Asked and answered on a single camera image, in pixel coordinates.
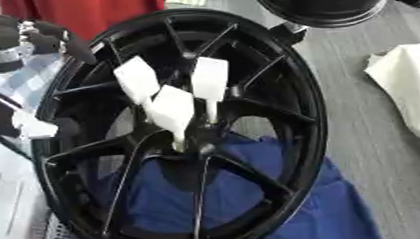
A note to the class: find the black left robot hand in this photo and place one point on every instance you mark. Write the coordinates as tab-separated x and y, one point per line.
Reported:
48	34

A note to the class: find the white mesh basket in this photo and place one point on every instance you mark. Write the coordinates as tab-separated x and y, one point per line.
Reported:
61	236

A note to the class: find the black spoked wheel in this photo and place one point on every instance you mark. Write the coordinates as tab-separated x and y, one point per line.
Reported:
280	99

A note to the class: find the person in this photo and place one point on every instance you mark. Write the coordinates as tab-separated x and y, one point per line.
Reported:
81	11

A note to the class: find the black round wheel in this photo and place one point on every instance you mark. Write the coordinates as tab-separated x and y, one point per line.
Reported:
326	4

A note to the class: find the white cloth bundle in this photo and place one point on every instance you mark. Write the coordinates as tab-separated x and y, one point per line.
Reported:
408	84

